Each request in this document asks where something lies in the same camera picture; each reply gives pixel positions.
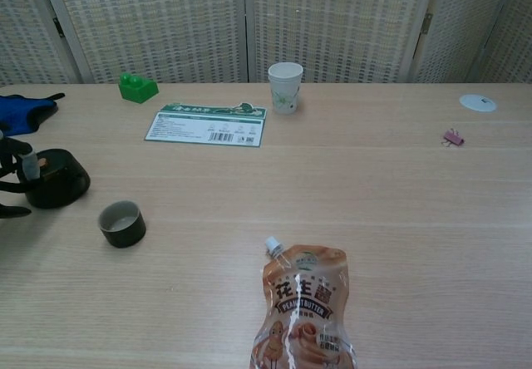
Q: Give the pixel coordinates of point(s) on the green toy building brick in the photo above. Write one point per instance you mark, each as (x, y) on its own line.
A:
(137, 91)

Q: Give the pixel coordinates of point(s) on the peanut butter spout pouch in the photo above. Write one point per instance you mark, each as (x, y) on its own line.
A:
(303, 302)

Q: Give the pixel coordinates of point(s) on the pink binder clip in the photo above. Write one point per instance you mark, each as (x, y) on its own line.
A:
(454, 138)

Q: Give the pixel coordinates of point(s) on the woven folding screen panel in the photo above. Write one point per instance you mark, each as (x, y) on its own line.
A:
(21, 32)
(149, 24)
(511, 45)
(457, 32)
(341, 24)

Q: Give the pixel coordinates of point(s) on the white round grommet cover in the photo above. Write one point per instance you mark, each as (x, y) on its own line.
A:
(474, 103)

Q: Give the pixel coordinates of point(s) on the black teapot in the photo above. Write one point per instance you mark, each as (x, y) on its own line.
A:
(62, 190)

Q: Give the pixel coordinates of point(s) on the dark ceramic teacup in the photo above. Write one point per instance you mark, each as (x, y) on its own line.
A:
(124, 236)

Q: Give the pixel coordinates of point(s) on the white floral paper cup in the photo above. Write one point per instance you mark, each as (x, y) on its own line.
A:
(284, 94)

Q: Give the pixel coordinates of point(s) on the blue black cloth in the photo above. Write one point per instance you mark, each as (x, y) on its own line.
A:
(12, 111)

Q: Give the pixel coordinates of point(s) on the brass screen hinge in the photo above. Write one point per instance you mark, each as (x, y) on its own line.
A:
(58, 27)
(427, 23)

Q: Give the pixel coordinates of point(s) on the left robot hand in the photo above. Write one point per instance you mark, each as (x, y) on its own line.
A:
(16, 149)

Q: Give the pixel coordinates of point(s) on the green white product card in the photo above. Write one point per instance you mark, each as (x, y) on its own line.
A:
(187, 128)

